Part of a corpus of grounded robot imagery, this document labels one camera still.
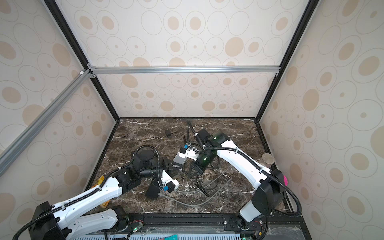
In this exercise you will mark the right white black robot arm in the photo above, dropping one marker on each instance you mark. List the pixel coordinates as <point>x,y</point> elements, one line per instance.
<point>269,184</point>

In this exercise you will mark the horizontal aluminium rail back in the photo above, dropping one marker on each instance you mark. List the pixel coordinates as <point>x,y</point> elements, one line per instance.
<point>193,70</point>

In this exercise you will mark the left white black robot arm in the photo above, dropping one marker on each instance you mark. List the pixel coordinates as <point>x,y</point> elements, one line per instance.
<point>90,198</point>

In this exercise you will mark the small black power adapter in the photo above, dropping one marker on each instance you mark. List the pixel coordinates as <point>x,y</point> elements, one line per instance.
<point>168,133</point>

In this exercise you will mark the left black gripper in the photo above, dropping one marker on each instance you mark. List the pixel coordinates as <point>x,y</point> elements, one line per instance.
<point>168,168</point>

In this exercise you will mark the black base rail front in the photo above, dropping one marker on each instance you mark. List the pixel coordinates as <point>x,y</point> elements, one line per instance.
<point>186,226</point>

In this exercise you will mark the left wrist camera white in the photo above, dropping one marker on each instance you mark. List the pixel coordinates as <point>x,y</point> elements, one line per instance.
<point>169,184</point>

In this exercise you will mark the white network switch box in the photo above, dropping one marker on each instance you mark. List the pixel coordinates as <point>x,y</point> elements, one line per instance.
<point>179,160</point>

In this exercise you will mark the diagonal aluminium rail left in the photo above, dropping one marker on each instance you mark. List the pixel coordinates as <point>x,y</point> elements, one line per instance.
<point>27,136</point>

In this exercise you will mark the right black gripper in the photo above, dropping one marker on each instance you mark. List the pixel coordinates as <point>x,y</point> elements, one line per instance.
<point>197,170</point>

